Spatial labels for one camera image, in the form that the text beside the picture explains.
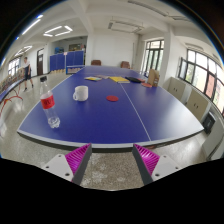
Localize person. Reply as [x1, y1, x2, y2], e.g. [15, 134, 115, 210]
[21, 56, 35, 93]

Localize white mug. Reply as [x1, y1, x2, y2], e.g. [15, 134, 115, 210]
[72, 85, 90, 102]

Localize tall black-framed window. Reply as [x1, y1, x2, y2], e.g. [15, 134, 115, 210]
[142, 39, 165, 76]

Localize clear red-labelled water bottle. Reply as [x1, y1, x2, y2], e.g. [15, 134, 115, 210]
[39, 75, 62, 130]

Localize yellow book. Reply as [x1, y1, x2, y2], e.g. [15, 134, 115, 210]
[109, 76, 131, 84]

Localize wide black-framed window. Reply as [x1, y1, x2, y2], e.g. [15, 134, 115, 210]
[178, 49, 224, 114]

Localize black bin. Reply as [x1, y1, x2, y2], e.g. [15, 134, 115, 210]
[202, 111, 217, 135]

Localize ceiling air conditioner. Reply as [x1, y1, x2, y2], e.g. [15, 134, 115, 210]
[107, 18, 145, 34]

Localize flat round red coaster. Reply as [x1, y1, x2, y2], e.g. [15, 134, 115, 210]
[106, 95, 120, 103]

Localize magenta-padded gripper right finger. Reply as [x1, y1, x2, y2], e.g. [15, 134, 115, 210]
[132, 143, 183, 186]

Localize red table tennis paddle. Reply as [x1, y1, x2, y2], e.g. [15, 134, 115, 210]
[140, 81, 153, 89]

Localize ceiling lights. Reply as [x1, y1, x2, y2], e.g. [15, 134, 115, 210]
[14, 13, 74, 58]

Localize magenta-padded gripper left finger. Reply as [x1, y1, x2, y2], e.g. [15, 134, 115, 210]
[41, 143, 93, 186]

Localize red-legged blue table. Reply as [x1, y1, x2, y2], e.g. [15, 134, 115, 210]
[0, 77, 26, 116]

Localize brown cardboard box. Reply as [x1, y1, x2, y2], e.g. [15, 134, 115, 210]
[146, 68, 161, 88]

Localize yellow and blue booklet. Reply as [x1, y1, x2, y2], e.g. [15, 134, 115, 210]
[83, 76, 103, 82]

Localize dark door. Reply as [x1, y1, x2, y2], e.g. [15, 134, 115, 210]
[36, 48, 45, 76]

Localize blue partition boards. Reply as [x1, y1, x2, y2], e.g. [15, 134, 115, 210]
[49, 50, 85, 75]

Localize white cabinet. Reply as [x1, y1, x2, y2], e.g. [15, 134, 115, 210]
[167, 77, 188, 101]
[185, 88, 211, 123]

